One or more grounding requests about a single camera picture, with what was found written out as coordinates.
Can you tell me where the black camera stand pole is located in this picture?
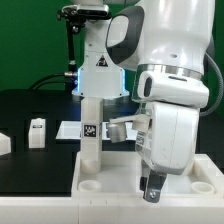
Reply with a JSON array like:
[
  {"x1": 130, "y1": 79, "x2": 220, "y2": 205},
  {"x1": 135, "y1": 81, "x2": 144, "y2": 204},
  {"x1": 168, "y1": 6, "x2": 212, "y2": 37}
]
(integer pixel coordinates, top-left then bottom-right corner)
[{"x1": 65, "y1": 20, "x2": 78, "y2": 92}]

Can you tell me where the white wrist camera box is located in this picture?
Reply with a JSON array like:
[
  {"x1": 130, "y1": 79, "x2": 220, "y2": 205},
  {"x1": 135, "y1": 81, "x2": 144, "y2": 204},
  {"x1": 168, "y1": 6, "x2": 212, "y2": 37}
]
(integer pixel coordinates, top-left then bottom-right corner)
[{"x1": 132, "y1": 71, "x2": 209, "y2": 108}]

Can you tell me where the white desk top tray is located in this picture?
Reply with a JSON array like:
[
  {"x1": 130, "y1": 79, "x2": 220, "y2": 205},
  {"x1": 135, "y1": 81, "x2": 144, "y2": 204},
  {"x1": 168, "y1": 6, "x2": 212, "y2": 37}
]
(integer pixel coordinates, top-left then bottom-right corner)
[{"x1": 72, "y1": 151, "x2": 224, "y2": 198}]

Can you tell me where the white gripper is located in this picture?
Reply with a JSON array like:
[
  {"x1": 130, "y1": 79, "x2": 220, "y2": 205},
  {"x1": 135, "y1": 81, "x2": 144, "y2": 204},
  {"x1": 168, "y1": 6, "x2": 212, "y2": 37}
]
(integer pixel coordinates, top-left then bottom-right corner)
[{"x1": 135, "y1": 102, "x2": 199, "y2": 203}]

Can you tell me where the black cable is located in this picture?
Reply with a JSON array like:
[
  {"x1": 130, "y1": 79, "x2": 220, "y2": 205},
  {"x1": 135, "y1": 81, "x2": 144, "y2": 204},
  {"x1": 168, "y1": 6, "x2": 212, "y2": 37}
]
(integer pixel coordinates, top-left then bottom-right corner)
[{"x1": 29, "y1": 73, "x2": 78, "y2": 91}]

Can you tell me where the white marker sheet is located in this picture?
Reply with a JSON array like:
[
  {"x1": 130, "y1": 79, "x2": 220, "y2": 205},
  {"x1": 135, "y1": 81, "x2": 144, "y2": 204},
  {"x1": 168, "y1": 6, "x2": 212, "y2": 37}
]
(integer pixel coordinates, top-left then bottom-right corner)
[{"x1": 56, "y1": 121, "x2": 137, "y2": 140}]

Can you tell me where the black camera on stand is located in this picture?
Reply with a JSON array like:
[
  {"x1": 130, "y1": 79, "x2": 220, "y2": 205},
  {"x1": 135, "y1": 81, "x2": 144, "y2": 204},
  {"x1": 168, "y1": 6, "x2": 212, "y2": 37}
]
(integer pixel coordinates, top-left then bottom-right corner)
[{"x1": 57, "y1": 4, "x2": 111, "y2": 20}]

